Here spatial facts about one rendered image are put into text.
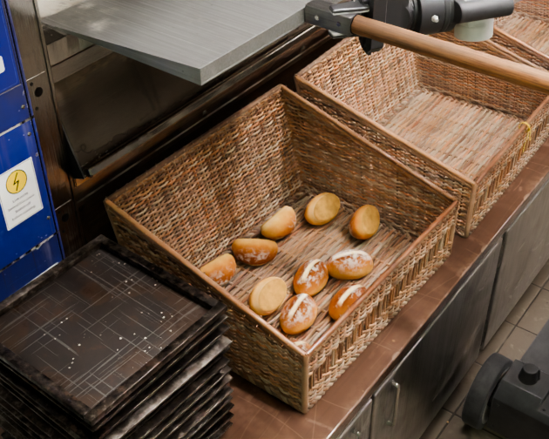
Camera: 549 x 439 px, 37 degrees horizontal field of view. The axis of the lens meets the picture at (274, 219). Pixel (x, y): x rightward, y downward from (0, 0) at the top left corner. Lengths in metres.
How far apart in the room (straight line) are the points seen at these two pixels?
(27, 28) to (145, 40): 0.18
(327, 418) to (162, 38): 0.72
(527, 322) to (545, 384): 0.47
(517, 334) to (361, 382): 1.04
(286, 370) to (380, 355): 0.23
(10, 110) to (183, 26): 0.31
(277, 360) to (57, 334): 0.40
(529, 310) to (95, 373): 1.67
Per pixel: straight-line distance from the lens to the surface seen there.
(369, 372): 1.60
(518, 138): 2.02
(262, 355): 1.50
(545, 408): 2.13
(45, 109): 1.44
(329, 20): 1.38
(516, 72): 1.26
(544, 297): 2.69
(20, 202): 1.42
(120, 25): 1.43
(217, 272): 1.71
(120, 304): 1.33
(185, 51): 1.33
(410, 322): 1.70
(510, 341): 2.53
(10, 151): 1.37
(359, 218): 1.83
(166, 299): 1.32
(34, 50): 1.39
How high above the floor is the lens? 1.78
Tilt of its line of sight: 38 degrees down
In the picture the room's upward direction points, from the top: 1 degrees counter-clockwise
